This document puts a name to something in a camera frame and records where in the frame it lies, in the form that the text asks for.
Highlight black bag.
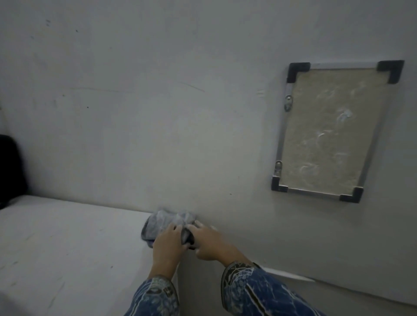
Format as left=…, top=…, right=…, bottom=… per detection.
left=0, top=134, right=29, bottom=209

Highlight person's left forearm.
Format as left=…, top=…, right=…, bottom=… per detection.
left=123, top=260, right=180, bottom=316

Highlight grey cloth rag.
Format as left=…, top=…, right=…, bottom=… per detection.
left=141, top=208, right=197, bottom=250

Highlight person's right forearm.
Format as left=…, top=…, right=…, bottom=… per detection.
left=221, top=251, right=328, bottom=316

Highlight person's left hand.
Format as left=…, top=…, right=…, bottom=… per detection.
left=151, top=223, right=192, bottom=281

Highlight person's right hand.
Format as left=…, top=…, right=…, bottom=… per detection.
left=186, top=220, right=252, bottom=265

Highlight metal framed board black corners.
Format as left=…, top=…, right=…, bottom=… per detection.
left=271, top=60, right=405, bottom=204

